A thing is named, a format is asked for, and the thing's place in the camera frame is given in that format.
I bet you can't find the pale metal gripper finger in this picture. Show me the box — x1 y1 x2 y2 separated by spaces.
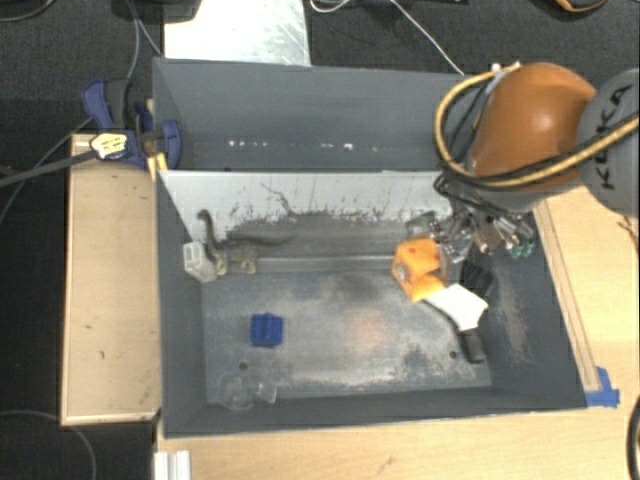
438 244 467 287
405 211 443 241

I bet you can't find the orange toy block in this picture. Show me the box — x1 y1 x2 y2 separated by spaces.
391 237 447 304

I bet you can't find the grey metal bin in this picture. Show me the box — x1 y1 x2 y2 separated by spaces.
151 56 589 440

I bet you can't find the blue toy block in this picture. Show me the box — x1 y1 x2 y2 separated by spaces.
249 312 285 350

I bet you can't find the small white plastic block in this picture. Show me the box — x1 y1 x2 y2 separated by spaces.
182 240 222 284

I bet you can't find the clear glass thing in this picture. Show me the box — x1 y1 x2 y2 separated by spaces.
215 371 279 412

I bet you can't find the pale wood board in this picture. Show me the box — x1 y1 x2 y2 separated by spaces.
59 132 164 427

